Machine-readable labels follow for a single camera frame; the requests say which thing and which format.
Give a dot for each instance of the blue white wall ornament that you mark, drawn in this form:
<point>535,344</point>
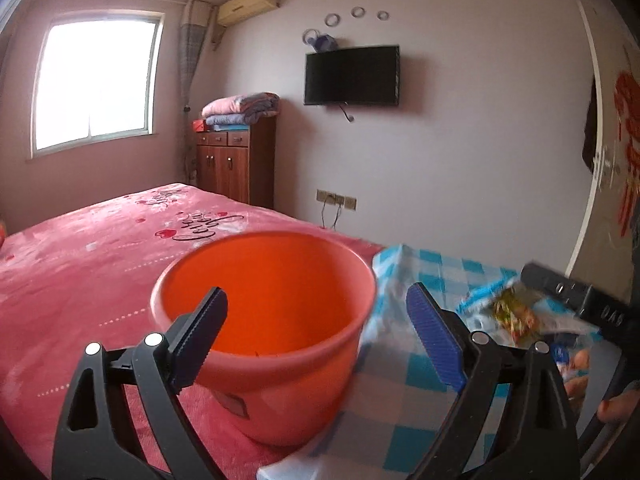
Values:
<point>322,41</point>

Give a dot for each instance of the brown wooden cabinet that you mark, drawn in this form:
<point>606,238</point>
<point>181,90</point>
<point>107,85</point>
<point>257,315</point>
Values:
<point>240,165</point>

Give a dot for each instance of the orange plastic bucket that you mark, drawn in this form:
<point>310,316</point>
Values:
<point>280,300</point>

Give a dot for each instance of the beige wall outlet panel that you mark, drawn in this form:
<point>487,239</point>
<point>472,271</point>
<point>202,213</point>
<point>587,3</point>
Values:
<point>335,199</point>

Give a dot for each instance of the black wall television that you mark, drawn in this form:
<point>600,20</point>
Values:
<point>352,75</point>

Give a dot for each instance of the person's right hand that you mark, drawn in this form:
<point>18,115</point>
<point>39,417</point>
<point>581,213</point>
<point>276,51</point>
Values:
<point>620,407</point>

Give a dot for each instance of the pale folded blanket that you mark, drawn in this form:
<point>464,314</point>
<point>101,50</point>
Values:
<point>235,120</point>

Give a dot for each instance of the pink printed bed blanket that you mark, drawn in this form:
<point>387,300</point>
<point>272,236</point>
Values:
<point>75,270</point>

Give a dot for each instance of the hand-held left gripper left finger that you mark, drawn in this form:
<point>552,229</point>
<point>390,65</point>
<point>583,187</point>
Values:
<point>200,340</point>

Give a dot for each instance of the red box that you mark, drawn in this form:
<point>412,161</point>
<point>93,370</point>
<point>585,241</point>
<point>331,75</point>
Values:
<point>198,125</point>

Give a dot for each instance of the beige wall air conditioner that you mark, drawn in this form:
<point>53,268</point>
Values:
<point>247,5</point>

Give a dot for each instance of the pink folded blanket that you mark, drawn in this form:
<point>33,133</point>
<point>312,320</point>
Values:
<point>240,102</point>

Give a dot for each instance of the white blue plastic wrapper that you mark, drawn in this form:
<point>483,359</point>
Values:
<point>480,302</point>

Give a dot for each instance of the colourful snack wrapper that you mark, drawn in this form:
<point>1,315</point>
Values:
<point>515,315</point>

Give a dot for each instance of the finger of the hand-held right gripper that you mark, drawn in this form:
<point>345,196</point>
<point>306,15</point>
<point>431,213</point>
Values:
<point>565,287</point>

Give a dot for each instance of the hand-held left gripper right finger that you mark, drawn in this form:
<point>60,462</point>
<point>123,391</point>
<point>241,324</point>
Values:
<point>435,340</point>

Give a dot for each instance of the window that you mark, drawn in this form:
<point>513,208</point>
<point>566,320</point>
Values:
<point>95,80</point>

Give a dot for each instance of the white wardrobe door red print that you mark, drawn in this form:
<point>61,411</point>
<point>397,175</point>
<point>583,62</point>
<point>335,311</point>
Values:
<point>620,160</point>

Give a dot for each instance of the blue white checkered plastic sheet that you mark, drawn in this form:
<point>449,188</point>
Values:
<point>390,410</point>

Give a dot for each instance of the blue orange snack wrapper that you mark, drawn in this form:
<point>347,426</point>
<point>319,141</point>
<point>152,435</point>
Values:
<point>575,365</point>

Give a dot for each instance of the grey checkered curtain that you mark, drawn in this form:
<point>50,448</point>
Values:
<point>192,60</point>

